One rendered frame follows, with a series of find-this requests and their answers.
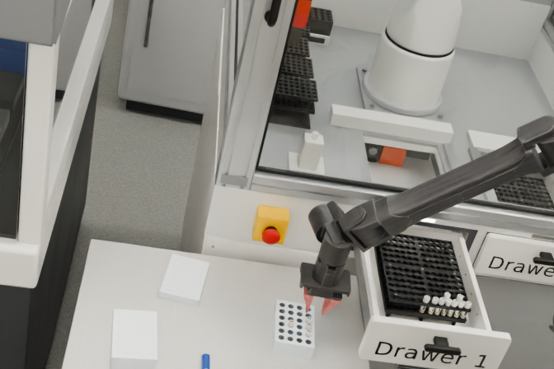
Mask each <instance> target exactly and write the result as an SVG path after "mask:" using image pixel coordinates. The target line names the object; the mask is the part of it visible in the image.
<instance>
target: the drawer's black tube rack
mask: <svg viewBox="0 0 554 369"><path fill-rule="evenodd" d="M398 236H399V237H401V238H398ZM403 237H405V238H406V239H404V238H403ZM409 238H411V239H412V240H410V239H409ZM418 240H420V241H418ZM392 241H395V242H392ZM424 241H426V242H424ZM430 241H431V242H433V243H430ZM399 242H401V243H402V244H401V243H399ZM435 242H437V243H438V244H436V243H435ZM405 243H407V244H408V245H407V244H405ZM441 243H443V244H444V245H442V244H441ZM411 244H413V245H411ZM447 244H448V245H447ZM419 245H422V246H419ZM425 245H426V246H428V247H425ZM431 246H432V247H434V248H431ZM436 247H438V248H439V249H437V248H436ZM442 248H443V249H442ZM374 253H375V258H376V263H377V268H378V276H379V282H380V287H381V292H382V296H383V305H384V310H385V313H386V317H389V315H390V314H396V315H408V316H414V317H420V318H419V321H422V320H423V318H426V319H433V320H445V321H451V322H452V325H456V322H457V323H464V324H465V323H466V321H467V319H466V316H465V318H464V319H463V318H461V317H460V315H461V313H462V312H460V315H459V316H458V318H456V317H454V316H453V315H454V313H453V315H452V316H451V317H450V316H448V315H447V314H448V311H447V313H446V315H445V316H443V315H441V311H442V310H441V311H440V313H439V315H436V314H435V313H434V312H435V309H436V308H434V312H433V314H429V313H428V310H429V307H428V306H427V307H426V308H425V311H424V313H420V312H419V310H420V306H417V305H411V304H404V303H398V302H392V301H389V297H388V294H389V293H392V294H395V295H397V294H398V295H405V296H411V297H422V298H424V297H425V296H426V295H427V296H429V297H430V299H433V297H438V298H439V299H440V297H444V293H446V292H448V293H450V299H451V300H452V301H453V299H456V298H457V296H458V294H461V295H464V296H465V297H464V298H463V299H462V300H463V301H468V299H467V294H466V290H465V287H464V284H463V281H462V276H461V273H460V270H459V267H458V262H457V259H456V255H455V253H454V249H453V244H452V241H443V240H437V239H432V238H426V237H420V236H409V235H404V234H397V235H395V236H394V237H393V239H392V240H390V241H387V242H385V243H383V244H381V245H378V246H375V247H374ZM452 255H453V256H452ZM451 259H453V260H454V261H452V260H451ZM454 265H455V266H456V267H454ZM454 270H455V271H458V273H457V272H455V271H454ZM457 278H460V279H457ZM458 283H460V284H462V285H459V284H458ZM459 289H462V290H463V291H461V290H459Z"/></svg>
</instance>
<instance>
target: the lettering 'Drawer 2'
mask: <svg viewBox="0 0 554 369"><path fill-rule="evenodd" d="M495 258H497V259H501V260H502V262H501V265H500V266H499V267H491V265H492V263H493V261H494V259H495ZM503 263H504V260H503V259H502V258H501V257H496V256H493V258H492V261H491V263H490V265H489V267H488V268H491V269H498V268H500V267H501V266H502V265H503ZM517 264H522V263H517ZM522 265H523V267H520V266H517V267H515V268H514V271H515V272H520V273H522V272H523V269H524V266H525V265H524V264H522ZM516 268H522V269H521V270H519V271H516ZM535 268H536V270H535V274H536V275H537V274H538V273H539V272H540V271H541V270H542V268H543V266H542V267H541V268H540V269H539V270H538V266H537V265H535V266H534V268H533V269H532V270H531V271H530V269H531V264H530V265H529V268H528V273H531V272H532V271H533V270H534V269H535ZM548 269H553V272H552V271H548ZM537 270H538V271H537ZM546 272H548V273H554V268H547V269H546V270H545V271H544V275H545V276H547V277H552V275H546Z"/></svg>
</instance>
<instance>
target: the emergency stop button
mask: <svg viewBox="0 0 554 369"><path fill-rule="evenodd" d="M262 240H263V241H264V242H265V243H266V244H268V245H274V244H276V243H278V242H279V240H280V233H279V232H278V231H277V230H275V229H267V230H265V231H264V232H263V234H262Z"/></svg>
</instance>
